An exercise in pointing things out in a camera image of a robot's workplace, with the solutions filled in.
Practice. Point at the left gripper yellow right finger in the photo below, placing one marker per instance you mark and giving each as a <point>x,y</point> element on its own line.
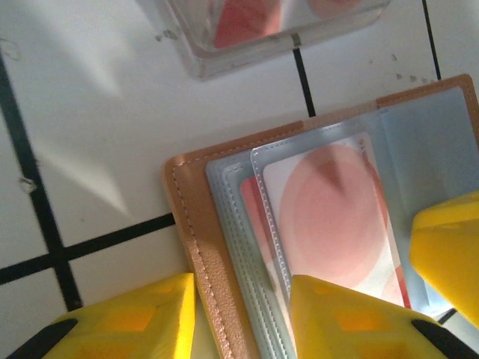
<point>355,333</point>

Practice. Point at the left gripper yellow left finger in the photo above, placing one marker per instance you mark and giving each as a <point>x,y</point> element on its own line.
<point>123,329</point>

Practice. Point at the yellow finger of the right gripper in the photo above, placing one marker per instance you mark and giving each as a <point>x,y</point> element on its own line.
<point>449,254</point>

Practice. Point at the clear acrylic card stand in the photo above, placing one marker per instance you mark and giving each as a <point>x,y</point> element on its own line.
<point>209,63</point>

